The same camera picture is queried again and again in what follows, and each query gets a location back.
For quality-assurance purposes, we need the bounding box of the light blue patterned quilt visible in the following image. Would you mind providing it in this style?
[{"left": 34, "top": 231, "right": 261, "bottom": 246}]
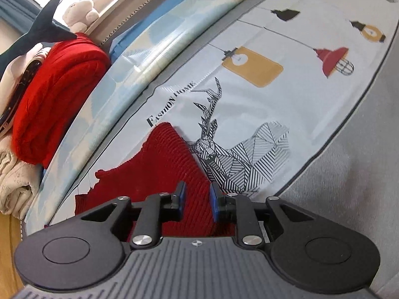
[{"left": 23, "top": 0, "right": 281, "bottom": 226}]

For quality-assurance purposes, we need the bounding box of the blue curtain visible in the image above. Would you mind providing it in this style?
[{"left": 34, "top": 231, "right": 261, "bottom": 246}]
[{"left": 0, "top": 0, "right": 42, "bottom": 23}]

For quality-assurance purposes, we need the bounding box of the white garment with dark strap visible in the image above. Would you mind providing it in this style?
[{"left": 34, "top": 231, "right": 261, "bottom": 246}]
[{"left": 0, "top": 48, "right": 51, "bottom": 138}]

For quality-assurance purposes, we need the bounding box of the white teddy bear plush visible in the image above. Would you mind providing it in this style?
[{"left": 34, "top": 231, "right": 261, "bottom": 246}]
[{"left": 62, "top": 0, "right": 100, "bottom": 34}]

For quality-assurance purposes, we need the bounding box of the dark red knit sweater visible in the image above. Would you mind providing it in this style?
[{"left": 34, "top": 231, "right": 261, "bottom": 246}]
[{"left": 75, "top": 122, "right": 237, "bottom": 243}]

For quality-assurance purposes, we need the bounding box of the beige window sill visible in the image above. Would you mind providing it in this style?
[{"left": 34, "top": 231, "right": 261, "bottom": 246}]
[{"left": 84, "top": 0, "right": 191, "bottom": 46}]

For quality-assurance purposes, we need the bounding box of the red folded blanket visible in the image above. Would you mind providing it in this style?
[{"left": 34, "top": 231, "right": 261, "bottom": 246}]
[{"left": 11, "top": 33, "right": 111, "bottom": 165}]

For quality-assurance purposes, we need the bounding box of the cream folded fleece blanket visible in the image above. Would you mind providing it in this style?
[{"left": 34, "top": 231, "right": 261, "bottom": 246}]
[{"left": 0, "top": 143, "right": 43, "bottom": 219}]

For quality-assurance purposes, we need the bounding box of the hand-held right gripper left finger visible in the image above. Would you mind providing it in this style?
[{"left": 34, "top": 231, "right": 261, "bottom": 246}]
[{"left": 76, "top": 182, "right": 187, "bottom": 250}]

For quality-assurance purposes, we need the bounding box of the wooden bed frame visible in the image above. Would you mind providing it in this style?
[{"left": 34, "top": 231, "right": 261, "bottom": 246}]
[{"left": 0, "top": 212, "right": 26, "bottom": 299}]

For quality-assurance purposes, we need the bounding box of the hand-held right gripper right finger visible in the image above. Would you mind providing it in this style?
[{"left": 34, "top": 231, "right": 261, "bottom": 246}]
[{"left": 210, "top": 183, "right": 315, "bottom": 246}]

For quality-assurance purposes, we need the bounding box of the dark shark plush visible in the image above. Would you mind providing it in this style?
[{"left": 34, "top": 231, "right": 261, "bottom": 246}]
[{"left": 0, "top": 0, "right": 78, "bottom": 66}]

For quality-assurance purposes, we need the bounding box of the deer printed bed sheet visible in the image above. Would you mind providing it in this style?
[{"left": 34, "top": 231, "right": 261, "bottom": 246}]
[{"left": 45, "top": 0, "right": 399, "bottom": 299}]

